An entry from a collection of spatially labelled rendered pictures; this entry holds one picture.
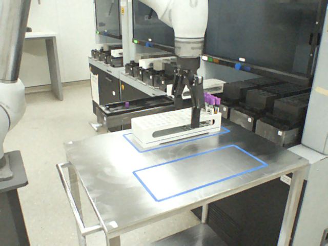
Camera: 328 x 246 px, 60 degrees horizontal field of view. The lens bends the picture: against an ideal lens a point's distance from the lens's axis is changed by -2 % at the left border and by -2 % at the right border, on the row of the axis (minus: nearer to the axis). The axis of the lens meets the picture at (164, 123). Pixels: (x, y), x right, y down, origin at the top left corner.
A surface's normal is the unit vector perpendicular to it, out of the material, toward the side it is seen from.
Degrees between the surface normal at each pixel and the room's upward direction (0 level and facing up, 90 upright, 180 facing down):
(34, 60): 90
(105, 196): 0
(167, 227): 0
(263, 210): 90
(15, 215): 90
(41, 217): 0
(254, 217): 90
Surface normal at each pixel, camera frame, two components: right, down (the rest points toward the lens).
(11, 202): 0.97, 0.10
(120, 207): 0.00, -0.93
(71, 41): 0.51, 0.33
